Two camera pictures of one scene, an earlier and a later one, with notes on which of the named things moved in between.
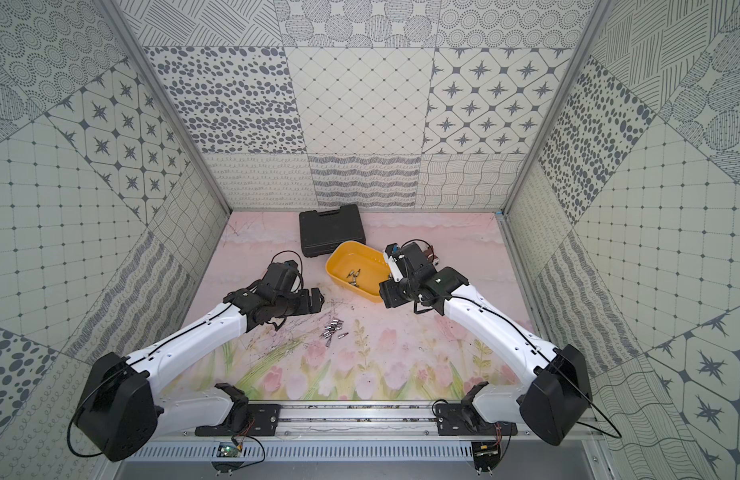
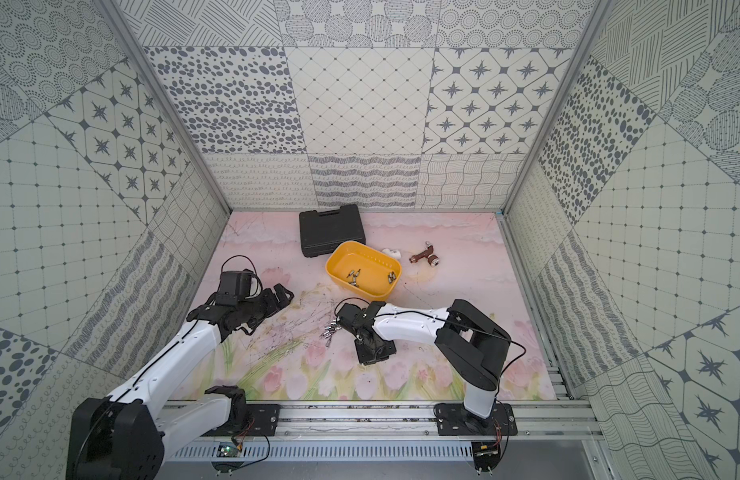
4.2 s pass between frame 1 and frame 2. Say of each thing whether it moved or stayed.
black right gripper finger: moved
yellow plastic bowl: stayed
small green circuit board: stayed
